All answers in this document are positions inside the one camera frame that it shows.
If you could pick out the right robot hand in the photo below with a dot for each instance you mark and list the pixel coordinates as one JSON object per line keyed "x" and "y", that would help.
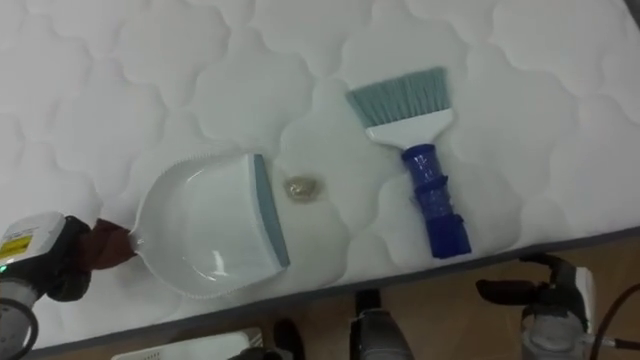
{"x": 555, "y": 290}

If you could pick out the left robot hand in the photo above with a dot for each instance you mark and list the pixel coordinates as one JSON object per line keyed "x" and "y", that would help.
{"x": 35, "y": 240}

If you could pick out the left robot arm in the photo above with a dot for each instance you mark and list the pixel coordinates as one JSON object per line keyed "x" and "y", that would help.
{"x": 12, "y": 310}

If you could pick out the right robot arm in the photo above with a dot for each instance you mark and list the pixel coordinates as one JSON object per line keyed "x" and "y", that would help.
{"x": 552, "y": 335}

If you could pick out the white quilted bed mattress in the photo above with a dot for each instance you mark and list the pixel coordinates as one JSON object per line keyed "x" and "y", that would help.
{"x": 150, "y": 75}

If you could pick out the small beige debris clump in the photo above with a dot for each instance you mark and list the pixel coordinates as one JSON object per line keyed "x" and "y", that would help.
{"x": 301, "y": 188}

